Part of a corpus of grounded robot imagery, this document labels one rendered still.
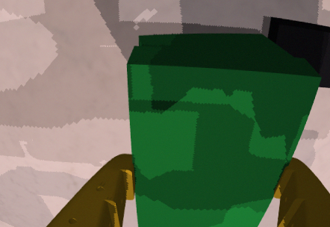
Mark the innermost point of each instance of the black usb flash drive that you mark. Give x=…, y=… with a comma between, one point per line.
x=304, y=40

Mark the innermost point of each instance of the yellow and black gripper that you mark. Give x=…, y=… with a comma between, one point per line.
x=304, y=201

